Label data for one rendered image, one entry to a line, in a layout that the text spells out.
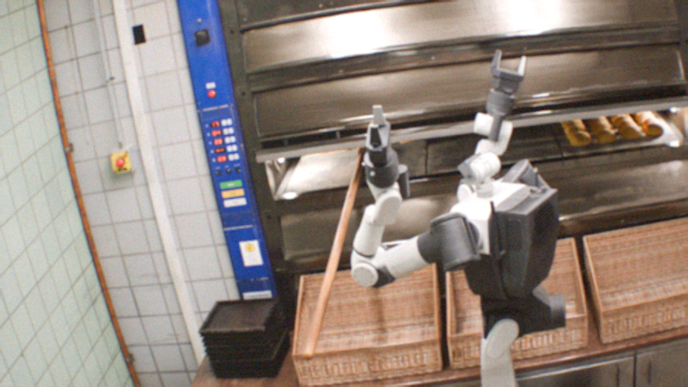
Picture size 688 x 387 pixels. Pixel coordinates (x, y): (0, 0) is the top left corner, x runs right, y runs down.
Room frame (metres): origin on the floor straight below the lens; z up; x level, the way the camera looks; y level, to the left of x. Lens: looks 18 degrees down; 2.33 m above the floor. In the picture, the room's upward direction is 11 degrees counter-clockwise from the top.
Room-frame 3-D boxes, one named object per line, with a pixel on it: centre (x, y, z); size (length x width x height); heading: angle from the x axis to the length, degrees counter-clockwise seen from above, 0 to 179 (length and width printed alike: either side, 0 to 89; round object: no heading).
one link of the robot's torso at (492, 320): (2.53, -0.43, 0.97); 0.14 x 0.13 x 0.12; 171
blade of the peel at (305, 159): (4.10, -0.15, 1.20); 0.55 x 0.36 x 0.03; 81
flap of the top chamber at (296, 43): (3.40, -0.61, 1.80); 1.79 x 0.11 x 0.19; 81
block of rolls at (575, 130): (3.74, -1.25, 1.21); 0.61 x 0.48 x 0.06; 171
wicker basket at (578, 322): (3.13, -0.58, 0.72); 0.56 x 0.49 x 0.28; 80
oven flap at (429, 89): (3.40, -0.61, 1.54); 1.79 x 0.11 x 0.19; 81
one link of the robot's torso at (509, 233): (2.51, -0.45, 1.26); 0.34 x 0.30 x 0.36; 135
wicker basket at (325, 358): (3.23, 0.00, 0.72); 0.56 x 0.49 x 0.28; 82
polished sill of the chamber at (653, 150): (3.42, -0.61, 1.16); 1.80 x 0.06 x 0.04; 81
